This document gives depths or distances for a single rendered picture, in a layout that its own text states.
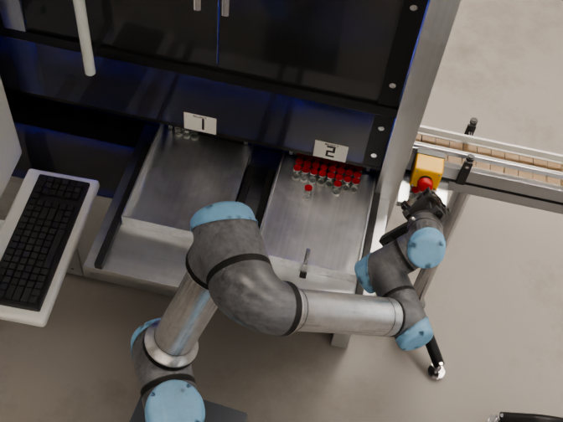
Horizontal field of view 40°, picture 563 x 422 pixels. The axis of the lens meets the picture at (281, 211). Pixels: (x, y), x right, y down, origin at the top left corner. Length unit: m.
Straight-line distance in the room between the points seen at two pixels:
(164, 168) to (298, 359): 0.99
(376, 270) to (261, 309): 0.38
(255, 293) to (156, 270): 0.66
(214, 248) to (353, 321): 0.30
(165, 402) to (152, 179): 0.69
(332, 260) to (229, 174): 0.37
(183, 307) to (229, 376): 1.27
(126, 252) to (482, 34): 2.56
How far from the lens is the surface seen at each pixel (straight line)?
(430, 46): 1.72
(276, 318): 1.31
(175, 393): 1.62
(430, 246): 1.57
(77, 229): 2.11
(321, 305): 1.38
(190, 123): 2.03
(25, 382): 2.81
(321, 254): 1.96
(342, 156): 1.99
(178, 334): 1.56
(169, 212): 2.02
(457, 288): 3.06
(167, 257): 1.94
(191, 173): 2.09
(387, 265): 1.60
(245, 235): 1.34
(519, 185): 2.19
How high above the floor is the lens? 2.51
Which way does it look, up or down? 54 degrees down
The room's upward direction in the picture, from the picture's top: 8 degrees clockwise
